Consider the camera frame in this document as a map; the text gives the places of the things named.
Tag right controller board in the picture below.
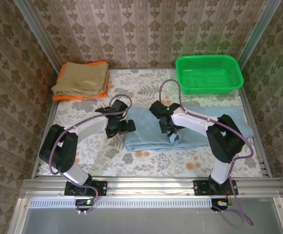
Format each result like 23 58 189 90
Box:
211 198 232 212

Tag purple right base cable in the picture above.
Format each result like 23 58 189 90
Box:
225 175 256 227

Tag aluminium table side rail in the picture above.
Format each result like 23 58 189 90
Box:
31 101 59 180
239 87 273 178

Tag grey metal panel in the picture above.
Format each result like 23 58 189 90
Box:
8 196 283 234

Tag aluminium corner post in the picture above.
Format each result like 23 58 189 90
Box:
235 0 283 71
12 0 61 74

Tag left controller board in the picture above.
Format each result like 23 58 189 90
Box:
75 198 95 212

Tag aluminium frame beam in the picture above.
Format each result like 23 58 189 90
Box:
19 177 283 198

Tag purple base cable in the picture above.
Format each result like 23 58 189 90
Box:
225 175 256 227
75 184 102 215

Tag folded orange trousers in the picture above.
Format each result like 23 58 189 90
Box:
52 60 112 102

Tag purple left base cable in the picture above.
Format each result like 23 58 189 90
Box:
75 184 102 215

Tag folded khaki trousers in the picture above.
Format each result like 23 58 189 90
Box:
51 61 111 98

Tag white slotted cable duct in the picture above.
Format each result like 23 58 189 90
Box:
28 197 215 208

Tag light blue trousers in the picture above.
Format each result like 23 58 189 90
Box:
123 105 254 152

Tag floral tablecloth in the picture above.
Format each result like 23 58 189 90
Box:
38 68 264 178

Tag controller board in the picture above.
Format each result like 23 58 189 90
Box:
211 198 232 212
75 198 95 212

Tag green plastic basket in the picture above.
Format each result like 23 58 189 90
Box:
175 55 244 95

